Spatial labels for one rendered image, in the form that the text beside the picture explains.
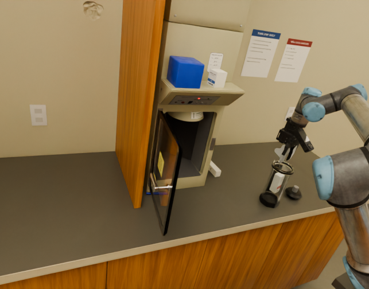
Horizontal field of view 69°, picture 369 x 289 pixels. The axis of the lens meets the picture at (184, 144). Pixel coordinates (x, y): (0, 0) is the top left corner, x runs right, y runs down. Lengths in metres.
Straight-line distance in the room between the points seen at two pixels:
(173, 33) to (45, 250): 0.89
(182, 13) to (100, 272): 1.02
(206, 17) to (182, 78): 0.25
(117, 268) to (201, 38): 0.96
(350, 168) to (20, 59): 1.34
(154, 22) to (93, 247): 0.81
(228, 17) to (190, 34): 0.16
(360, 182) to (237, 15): 0.72
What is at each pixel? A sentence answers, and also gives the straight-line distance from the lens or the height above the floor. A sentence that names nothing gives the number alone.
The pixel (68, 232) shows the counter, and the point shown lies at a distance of 1.17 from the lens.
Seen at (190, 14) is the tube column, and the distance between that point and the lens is 1.05.
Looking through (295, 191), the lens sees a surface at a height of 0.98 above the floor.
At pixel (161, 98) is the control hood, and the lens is 1.05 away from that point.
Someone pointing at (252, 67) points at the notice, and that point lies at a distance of 1.80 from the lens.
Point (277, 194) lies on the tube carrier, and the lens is 1.42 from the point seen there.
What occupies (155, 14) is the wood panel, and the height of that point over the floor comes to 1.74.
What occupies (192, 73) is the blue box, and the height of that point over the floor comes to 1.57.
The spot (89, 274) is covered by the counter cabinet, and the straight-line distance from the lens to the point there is 1.21.
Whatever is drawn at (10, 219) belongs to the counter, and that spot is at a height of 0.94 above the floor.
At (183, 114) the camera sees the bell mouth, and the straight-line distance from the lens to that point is 1.20.
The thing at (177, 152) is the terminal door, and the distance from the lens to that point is 0.85.
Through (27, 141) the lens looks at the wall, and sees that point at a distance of 1.61.
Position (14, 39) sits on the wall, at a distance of 1.43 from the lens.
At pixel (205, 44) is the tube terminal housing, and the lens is 1.10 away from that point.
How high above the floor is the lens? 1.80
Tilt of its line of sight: 29 degrees down
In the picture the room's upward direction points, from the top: 11 degrees clockwise
